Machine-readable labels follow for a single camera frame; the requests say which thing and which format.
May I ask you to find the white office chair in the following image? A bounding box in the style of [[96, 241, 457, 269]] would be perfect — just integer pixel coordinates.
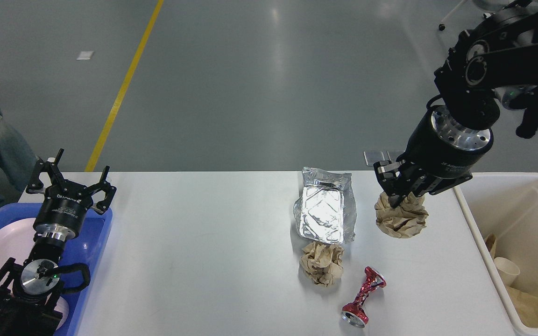
[[438, 0, 509, 31]]

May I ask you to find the white floor marker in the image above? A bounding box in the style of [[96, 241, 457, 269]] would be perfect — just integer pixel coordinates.
[[76, 50, 94, 60]]

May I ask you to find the floor socket plate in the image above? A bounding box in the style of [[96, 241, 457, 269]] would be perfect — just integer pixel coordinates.
[[363, 150, 390, 167], [386, 150, 404, 162]]

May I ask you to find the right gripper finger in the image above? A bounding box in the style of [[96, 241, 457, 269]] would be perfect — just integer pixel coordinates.
[[373, 160, 414, 208], [414, 174, 473, 196]]

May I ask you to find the crushed red can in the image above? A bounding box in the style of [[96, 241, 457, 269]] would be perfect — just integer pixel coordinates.
[[341, 266, 387, 329]]

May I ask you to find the beige plastic bin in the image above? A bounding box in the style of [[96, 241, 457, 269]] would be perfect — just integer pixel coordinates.
[[454, 173, 538, 336]]

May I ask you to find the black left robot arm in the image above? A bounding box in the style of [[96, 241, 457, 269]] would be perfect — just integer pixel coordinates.
[[0, 149, 117, 336]]

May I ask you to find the brown paper bag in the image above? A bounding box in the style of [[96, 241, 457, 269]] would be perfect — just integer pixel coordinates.
[[505, 286, 538, 328]]

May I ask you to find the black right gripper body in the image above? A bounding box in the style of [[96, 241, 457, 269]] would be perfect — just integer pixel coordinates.
[[403, 105, 494, 183]]

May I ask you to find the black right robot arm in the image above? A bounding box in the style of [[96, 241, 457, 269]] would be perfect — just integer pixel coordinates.
[[373, 0, 538, 208]]

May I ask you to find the blue plastic tray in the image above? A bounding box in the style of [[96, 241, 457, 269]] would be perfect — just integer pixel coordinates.
[[0, 203, 113, 336]]

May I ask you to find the right floor socket plate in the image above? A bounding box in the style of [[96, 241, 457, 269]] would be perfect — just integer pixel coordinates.
[[386, 150, 404, 162]]

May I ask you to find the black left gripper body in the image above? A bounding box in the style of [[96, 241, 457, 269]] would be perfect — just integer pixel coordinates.
[[33, 195, 92, 241]]

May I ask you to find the white paper cup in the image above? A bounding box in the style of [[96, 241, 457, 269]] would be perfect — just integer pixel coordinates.
[[493, 257, 521, 287]]

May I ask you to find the aluminium foil container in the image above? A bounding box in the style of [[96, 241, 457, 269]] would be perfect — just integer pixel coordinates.
[[293, 167, 357, 245]]

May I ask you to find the brown paper ball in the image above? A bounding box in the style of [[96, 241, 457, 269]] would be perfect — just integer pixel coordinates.
[[299, 242, 345, 287]]

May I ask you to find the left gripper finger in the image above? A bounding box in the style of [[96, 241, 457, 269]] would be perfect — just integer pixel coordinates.
[[80, 166, 117, 216], [26, 149, 65, 199]]

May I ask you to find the left floor socket plate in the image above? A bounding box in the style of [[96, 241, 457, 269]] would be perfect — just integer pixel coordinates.
[[363, 150, 390, 167]]

